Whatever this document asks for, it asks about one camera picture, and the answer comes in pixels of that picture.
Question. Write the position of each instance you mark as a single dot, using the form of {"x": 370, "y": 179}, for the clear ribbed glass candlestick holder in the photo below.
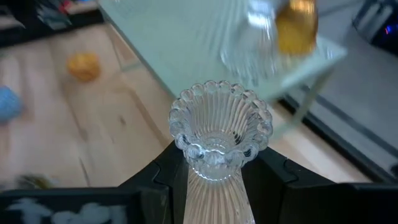
{"x": 217, "y": 124}
{"x": 248, "y": 46}

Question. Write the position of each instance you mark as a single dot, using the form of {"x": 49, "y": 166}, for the orange glass candle holder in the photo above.
{"x": 84, "y": 67}
{"x": 297, "y": 28}

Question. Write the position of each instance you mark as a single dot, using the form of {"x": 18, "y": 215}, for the dark machine with lights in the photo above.
{"x": 373, "y": 28}

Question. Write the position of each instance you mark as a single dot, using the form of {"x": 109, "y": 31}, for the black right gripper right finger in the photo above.
{"x": 280, "y": 199}

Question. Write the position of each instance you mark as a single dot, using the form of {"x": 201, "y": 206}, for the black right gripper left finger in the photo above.
{"x": 161, "y": 196}

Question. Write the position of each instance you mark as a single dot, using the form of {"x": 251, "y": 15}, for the blue patterned round tin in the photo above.
{"x": 9, "y": 104}

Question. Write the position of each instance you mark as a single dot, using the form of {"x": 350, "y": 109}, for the mint green perforated metal shelf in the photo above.
{"x": 171, "y": 40}

